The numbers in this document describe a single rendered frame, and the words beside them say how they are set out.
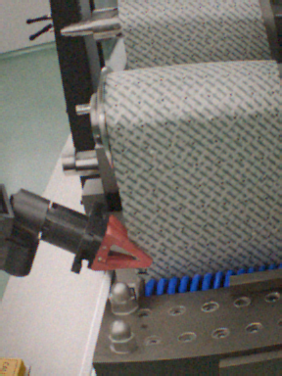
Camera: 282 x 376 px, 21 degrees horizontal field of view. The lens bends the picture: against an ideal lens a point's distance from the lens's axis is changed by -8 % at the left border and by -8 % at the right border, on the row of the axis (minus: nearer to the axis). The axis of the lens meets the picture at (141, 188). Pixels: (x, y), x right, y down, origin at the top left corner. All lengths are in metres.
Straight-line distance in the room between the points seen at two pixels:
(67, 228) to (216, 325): 0.24
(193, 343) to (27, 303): 0.47
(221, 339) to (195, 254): 0.17
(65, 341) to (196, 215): 0.33
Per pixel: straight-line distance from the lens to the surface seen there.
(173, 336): 0.98
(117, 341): 0.95
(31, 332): 1.27
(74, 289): 1.36
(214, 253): 1.07
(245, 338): 0.95
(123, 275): 1.20
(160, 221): 1.05
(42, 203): 1.06
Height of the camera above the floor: 1.62
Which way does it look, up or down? 25 degrees down
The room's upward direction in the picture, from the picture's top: 10 degrees counter-clockwise
